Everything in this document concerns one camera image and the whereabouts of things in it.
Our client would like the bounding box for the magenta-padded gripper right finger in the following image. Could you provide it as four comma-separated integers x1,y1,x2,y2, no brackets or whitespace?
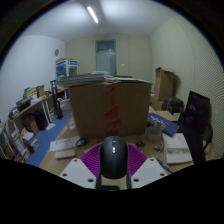
125,143,169,190

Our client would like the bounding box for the black office chair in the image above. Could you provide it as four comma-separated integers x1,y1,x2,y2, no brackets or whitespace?
181,123,214,164

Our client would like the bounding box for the grey door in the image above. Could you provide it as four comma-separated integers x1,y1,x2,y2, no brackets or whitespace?
95,39,118,77

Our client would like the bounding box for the small white flat box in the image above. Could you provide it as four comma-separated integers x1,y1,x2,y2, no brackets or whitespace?
54,149,77,160

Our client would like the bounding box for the black computer mouse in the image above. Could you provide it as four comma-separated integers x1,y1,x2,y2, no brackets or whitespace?
98,135,130,181

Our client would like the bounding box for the large brown cardboard box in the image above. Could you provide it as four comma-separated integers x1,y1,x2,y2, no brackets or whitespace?
68,81,153,140

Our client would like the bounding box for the cluttered shelf unit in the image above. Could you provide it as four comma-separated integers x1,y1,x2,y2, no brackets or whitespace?
0,84,56,164

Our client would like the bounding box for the black bag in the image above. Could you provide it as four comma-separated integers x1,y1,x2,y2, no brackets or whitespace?
162,96,185,115

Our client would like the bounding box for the black monitor screen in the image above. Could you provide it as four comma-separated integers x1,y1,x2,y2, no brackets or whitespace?
182,90,212,134

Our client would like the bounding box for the open tall cardboard box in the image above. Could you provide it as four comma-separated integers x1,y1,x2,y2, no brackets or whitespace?
153,66,176,102

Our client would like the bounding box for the stack of papers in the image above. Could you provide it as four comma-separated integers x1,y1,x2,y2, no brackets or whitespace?
57,70,153,89

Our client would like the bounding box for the white printed paper sheet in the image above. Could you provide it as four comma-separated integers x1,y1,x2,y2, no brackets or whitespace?
49,135,82,153

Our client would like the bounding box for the white book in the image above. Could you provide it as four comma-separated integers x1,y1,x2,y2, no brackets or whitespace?
162,132,194,165

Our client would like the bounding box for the white cable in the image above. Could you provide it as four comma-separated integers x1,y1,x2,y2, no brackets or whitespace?
152,142,166,158

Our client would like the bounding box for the ceiling tube light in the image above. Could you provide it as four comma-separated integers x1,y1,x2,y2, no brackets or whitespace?
86,5,100,24

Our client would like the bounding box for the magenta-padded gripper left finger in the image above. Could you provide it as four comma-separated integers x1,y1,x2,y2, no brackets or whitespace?
59,143,104,191

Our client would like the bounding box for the small black brown gadget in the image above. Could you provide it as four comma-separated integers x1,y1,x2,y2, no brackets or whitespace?
135,140,146,150

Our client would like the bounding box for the blue book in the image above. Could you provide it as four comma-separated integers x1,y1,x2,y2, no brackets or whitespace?
147,112,180,138

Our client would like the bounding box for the black coiled cable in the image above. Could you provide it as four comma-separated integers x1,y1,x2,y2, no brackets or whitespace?
75,137,89,148

